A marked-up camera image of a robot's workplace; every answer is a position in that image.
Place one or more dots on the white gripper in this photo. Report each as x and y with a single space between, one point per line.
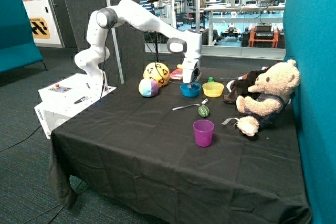
191 71

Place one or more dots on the yellow black soccer ball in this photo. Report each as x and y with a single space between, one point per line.
157 71

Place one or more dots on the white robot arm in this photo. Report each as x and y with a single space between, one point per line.
187 43

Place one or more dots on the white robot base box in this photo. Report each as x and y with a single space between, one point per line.
57 100

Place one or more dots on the blue plastic bowl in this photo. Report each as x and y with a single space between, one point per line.
189 92

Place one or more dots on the red book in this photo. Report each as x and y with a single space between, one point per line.
176 74

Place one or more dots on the yellow plastic bowl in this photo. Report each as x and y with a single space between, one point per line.
213 89

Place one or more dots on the silver metal fork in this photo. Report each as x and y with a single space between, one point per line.
195 104

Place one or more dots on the green toy pepper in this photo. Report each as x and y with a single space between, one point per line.
203 111

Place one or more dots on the pastel multicolour soft ball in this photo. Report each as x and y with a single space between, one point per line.
148 88

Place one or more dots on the purple plastic cup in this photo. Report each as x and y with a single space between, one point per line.
203 132

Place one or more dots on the dark brown cloth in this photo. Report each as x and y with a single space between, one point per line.
240 86

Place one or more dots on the black tablecloth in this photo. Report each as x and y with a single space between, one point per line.
141 152

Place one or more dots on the beige teddy bear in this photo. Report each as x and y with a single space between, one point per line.
275 87

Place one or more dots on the black marker pen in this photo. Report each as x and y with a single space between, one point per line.
81 100

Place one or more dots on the teal partition panel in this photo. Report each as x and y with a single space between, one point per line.
310 41

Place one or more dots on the yellow black sign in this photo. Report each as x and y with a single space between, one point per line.
40 28

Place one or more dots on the teal sofa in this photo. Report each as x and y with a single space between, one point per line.
17 44

